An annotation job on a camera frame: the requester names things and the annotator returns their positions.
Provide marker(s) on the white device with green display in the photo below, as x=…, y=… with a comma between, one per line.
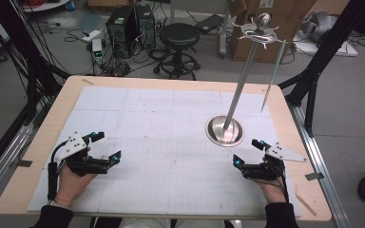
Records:
x=97, y=49

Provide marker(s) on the black round stool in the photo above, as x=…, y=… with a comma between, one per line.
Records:
x=179, y=35

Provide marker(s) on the person's right hand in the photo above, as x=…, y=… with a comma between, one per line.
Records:
x=272, y=190

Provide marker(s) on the dark tape piece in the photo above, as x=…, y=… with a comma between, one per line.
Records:
x=314, y=176
x=23, y=163

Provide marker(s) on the white power strip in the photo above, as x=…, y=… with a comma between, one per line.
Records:
x=91, y=35

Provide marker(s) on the silver bag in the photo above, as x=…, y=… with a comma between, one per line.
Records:
x=321, y=25

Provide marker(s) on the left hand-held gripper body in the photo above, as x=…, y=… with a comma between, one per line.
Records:
x=72, y=146

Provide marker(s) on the black metal frame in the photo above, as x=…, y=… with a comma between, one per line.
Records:
x=324, y=52
x=22, y=47

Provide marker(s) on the person's left hand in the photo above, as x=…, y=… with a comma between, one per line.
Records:
x=72, y=186

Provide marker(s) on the large cardboard box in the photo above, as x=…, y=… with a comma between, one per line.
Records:
x=282, y=19

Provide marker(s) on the aluminium rail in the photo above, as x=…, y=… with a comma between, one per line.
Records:
x=320, y=167
x=0, y=167

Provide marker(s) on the grey metal stand post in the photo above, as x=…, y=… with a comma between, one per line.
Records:
x=223, y=38

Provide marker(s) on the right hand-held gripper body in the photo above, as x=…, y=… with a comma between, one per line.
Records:
x=282, y=154

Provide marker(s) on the black flat device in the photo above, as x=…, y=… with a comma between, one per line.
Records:
x=209, y=23

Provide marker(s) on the steel utensil rack stand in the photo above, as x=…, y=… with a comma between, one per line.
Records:
x=242, y=80

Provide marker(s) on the large black computer tower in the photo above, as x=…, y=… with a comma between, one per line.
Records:
x=122, y=31

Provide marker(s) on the white grid mat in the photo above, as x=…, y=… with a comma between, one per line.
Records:
x=158, y=126

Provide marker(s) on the slim black computer tower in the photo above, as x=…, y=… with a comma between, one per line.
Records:
x=146, y=27

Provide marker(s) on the white flat board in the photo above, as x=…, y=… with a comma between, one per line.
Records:
x=336, y=50

